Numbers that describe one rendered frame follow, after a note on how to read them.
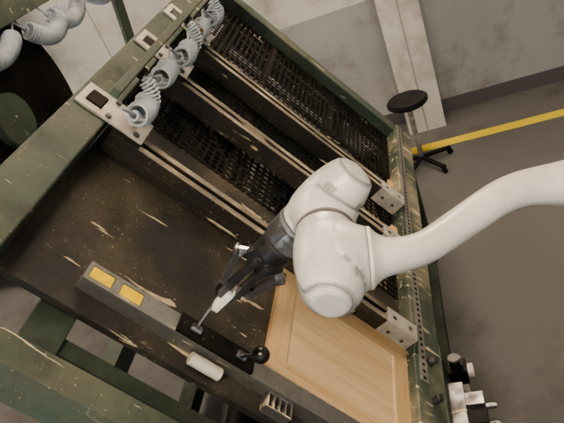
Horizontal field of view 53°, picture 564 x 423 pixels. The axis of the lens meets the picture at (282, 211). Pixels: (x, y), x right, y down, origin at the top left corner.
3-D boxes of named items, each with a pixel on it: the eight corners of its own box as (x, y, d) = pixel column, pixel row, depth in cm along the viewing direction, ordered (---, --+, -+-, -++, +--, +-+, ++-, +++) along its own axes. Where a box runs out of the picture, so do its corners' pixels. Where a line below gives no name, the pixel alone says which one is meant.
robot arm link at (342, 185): (279, 192, 107) (278, 239, 97) (333, 136, 99) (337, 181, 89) (323, 219, 111) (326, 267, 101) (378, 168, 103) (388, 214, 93)
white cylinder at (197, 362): (184, 366, 121) (215, 383, 123) (191, 359, 119) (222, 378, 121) (187, 355, 123) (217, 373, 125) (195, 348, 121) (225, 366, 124)
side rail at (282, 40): (379, 144, 297) (394, 130, 291) (206, 7, 267) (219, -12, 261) (378, 137, 303) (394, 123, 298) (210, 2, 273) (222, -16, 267)
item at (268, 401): (283, 425, 128) (291, 420, 126) (258, 411, 126) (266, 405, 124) (285, 409, 131) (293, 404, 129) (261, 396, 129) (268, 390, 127)
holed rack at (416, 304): (427, 384, 165) (429, 383, 165) (420, 379, 164) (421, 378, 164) (399, 128, 299) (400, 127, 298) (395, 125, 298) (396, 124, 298)
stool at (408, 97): (449, 142, 440) (434, 75, 412) (461, 170, 403) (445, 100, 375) (389, 158, 452) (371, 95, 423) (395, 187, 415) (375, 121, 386)
